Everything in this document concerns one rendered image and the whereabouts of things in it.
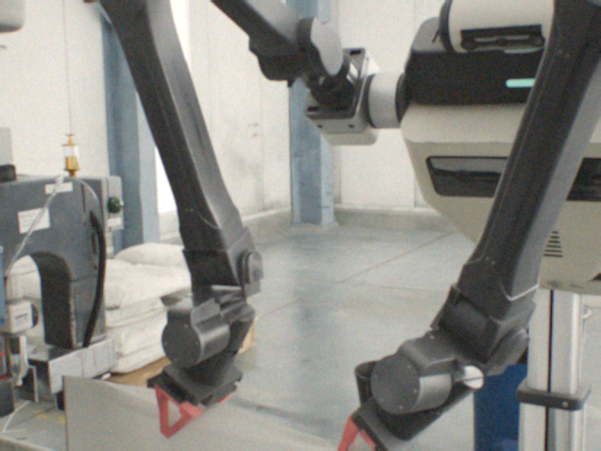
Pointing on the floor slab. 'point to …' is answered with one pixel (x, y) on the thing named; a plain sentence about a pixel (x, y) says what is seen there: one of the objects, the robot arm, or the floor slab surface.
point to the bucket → (364, 379)
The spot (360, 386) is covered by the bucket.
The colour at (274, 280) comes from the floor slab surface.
